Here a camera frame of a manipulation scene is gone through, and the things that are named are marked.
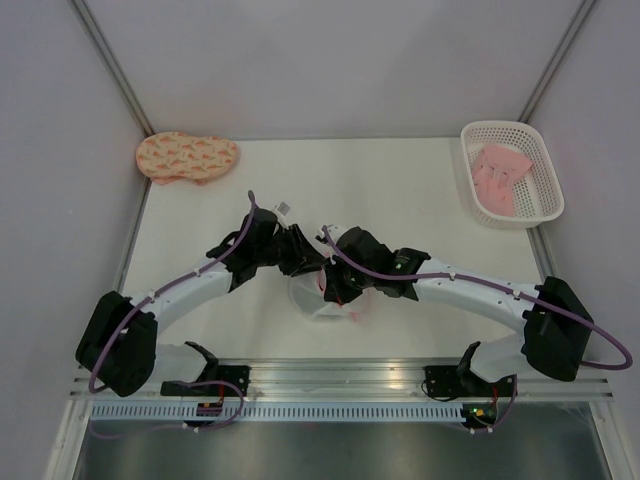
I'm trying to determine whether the pink garment in basket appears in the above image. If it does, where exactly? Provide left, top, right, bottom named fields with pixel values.
left=472, top=144, right=533, bottom=217

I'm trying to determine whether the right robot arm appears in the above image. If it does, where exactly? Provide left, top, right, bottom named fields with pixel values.
left=316, top=226, right=593, bottom=395

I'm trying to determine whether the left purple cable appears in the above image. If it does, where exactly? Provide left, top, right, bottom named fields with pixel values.
left=88, top=188, right=261, bottom=392

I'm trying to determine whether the white mesh laundry bag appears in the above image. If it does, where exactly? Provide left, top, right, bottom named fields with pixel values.
left=288, top=269, right=371, bottom=321

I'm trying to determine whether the left aluminium frame post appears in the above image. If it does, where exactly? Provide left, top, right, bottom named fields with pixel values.
left=68, top=0, right=154, bottom=136

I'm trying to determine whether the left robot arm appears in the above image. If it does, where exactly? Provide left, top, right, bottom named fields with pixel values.
left=75, top=208, right=325, bottom=397

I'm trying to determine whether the carrot print fabric pouch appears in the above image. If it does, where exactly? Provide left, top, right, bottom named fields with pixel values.
left=135, top=131, right=240, bottom=185

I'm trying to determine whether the aluminium mounting rail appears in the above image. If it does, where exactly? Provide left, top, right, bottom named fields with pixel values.
left=67, top=357, right=614, bottom=401

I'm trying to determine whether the white plastic basket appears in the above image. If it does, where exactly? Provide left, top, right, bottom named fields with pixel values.
left=453, top=120, right=565, bottom=230

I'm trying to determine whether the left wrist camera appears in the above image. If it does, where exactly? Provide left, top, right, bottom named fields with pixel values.
left=274, top=202, right=291, bottom=217

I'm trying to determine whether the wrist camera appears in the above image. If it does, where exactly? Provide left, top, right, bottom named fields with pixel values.
left=315, top=224, right=343, bottom=245
left=274, top=202, right=291, bottom=217

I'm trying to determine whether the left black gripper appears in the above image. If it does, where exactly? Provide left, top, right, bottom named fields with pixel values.
left=255, top=224, right=324, bottom=278

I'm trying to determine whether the aluminium frame post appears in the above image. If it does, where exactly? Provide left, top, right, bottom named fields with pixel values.
left=68, top=0, right=154, bottom=136
left=518, top=0, right=600, bottom=124

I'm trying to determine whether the right aluminium frame post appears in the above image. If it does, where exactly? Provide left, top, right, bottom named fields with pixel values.
left=518, top=0, right=600, bottom=124

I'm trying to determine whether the white slotted cable duct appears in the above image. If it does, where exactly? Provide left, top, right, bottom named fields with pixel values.
left=91, top=401, right=465, bottom=423

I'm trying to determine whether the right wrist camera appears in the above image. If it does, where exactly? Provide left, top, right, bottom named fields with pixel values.
left=315, top=224, right=343, bottom=245

